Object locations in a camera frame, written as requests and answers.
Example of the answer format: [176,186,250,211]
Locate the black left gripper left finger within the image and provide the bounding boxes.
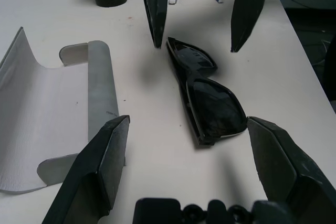
[41,115,131,224]

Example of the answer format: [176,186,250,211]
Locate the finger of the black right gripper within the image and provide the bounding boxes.
[230,0,270,53]
[143,0,169,49]

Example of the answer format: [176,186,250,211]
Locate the grey glasses case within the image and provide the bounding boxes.
[0,26,127,195]

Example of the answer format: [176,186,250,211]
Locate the black sunglasses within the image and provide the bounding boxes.
[166,37,249,148]

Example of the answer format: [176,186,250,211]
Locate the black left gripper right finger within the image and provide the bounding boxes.
[246,115,336,224]

